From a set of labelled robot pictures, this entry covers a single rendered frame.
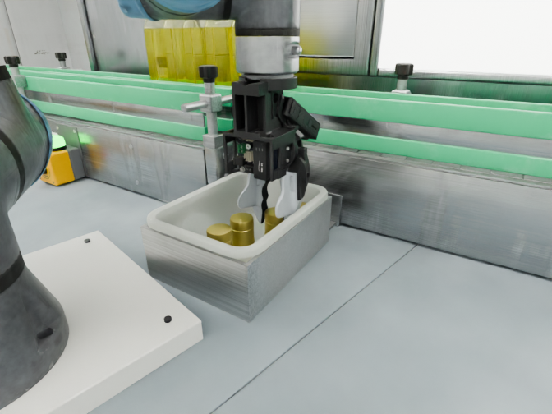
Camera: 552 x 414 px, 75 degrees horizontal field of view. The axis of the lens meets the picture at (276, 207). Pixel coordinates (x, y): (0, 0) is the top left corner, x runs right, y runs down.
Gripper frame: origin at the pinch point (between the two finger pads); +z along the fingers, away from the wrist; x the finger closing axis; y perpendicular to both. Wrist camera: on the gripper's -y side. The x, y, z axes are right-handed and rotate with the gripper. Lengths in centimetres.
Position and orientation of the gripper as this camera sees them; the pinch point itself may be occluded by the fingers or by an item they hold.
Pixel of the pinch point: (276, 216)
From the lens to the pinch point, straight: 53.7
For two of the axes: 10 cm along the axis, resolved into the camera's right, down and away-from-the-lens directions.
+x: 8.7, 2.1, -4.5
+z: 0.0, 9.0, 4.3
